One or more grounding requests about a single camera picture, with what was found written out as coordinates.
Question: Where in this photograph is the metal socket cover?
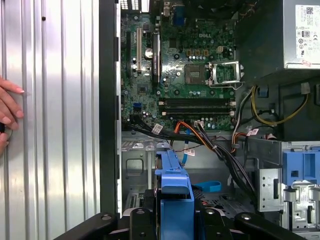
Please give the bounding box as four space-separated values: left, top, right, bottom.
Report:
207 60 245 88

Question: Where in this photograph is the black RAM slot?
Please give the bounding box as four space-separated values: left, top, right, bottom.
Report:
159 110 236 117
159 101 236 106
159 97 236 103
159 106 236 112

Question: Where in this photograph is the blue drive latch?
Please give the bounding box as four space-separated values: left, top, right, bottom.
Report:
281 149 320 188

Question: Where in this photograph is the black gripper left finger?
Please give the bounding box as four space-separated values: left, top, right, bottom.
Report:
53 189 161 240

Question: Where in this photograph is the black expansion slot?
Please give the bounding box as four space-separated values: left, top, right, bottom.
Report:
125 31 132 79

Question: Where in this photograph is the person hand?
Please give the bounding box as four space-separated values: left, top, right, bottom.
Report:
0 74 26 156

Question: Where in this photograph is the yellow wire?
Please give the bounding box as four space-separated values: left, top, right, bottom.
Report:
250 84 309 126

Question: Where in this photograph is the blue cable clip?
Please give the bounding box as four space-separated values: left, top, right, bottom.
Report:
258 85 270 98

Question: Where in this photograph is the small round black tool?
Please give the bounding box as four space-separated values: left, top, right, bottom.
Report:
0 121 13 138

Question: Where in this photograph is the black PC case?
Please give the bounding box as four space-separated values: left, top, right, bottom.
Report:
98 0 320 240

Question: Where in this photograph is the hard disk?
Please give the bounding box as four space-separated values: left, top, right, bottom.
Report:
153 149 195 240

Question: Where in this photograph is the black wire bundle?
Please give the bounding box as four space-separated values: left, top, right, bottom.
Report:
127 113 260 208

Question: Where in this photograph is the blue data wire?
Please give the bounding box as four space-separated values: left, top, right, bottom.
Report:
181 124 223 194

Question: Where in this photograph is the silver power supply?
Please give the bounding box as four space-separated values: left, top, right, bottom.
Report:
234 0 320 81

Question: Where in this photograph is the silver disk bay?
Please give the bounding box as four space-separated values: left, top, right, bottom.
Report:
121 138 176 218

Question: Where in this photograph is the CPU socket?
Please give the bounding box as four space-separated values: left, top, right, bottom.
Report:
184 63 208 85

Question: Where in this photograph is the square black chip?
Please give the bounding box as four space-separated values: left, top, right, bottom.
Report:
136 83 149 95

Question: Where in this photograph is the blue video port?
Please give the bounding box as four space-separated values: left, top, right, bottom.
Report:
173 5 186 26

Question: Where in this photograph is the red orange wire strand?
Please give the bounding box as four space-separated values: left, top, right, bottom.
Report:
230 131 252 154

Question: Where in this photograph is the orange wire loop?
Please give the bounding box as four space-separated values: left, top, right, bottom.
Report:
173 120 219 151

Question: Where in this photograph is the black graphics card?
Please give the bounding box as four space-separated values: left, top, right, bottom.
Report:
150 31 163 87

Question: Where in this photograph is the wire locking lever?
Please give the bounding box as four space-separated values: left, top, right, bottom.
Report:
208 80 245 91

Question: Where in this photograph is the silver drive cage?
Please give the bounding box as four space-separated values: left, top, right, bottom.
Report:
256 140 320 232

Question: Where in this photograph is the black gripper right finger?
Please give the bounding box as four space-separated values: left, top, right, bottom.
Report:
193 194 308 240

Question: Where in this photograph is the white expansion slot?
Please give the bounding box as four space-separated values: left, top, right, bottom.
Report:
135 26 143 74

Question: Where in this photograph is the green motherboard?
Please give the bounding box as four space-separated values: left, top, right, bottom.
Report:
121 0 237 132

